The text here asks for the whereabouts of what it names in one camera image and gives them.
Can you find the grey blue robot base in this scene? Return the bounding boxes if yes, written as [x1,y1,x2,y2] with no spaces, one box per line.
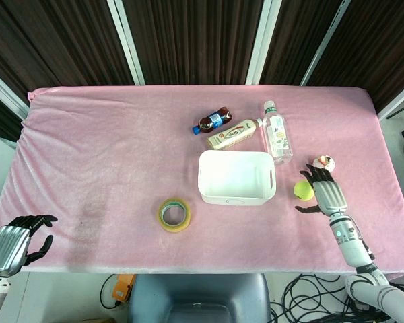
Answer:
[126,273,273,323]

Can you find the cream beige drink bottle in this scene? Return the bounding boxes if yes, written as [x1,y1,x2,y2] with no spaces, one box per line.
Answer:
[207,118,265,151]

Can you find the dark brown drink bottle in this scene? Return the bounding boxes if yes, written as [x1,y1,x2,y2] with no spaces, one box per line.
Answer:
[192,106,233,135]

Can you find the yellow green tape roll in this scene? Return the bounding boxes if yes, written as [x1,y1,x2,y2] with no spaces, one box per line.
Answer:
[158,197,192,234]

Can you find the white plastic basket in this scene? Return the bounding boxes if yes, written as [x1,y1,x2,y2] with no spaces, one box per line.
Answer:
[197,149,277,205]

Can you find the clear water bottle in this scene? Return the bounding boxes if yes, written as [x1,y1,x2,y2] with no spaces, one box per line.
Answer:
[262,100,294,165]

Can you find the orange handheld controller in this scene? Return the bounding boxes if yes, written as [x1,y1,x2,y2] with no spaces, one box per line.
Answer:
[110,274,135,301]

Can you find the yellow-green tennis ball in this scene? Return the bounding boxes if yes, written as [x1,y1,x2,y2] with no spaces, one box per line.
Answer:
[294,180,316,202]

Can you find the black floor cables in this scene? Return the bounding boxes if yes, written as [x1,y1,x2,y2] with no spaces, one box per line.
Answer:
[271,273,404,323]

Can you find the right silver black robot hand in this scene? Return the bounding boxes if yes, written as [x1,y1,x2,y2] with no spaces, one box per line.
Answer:
[294,164,349,217]

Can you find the pink velvet tablecloth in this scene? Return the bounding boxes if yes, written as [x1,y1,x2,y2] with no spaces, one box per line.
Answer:
[0,85,404,275]

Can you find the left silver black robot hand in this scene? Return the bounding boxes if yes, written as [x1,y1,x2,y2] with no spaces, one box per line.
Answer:
[0,215,59,277]

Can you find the small white red toy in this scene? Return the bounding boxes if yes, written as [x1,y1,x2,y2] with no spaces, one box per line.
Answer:
[314,154,336,173]

